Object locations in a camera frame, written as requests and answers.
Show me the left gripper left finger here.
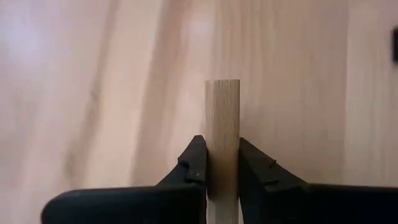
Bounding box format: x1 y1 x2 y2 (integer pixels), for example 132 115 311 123
40 134 208 224

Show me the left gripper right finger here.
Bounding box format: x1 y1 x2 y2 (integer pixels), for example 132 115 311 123
238 137 398 224

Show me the plain wooden block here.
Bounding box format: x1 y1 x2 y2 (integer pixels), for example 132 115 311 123
204 78 241 224

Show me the black aluminium table frame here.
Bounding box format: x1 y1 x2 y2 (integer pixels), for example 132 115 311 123
391 27 398 64

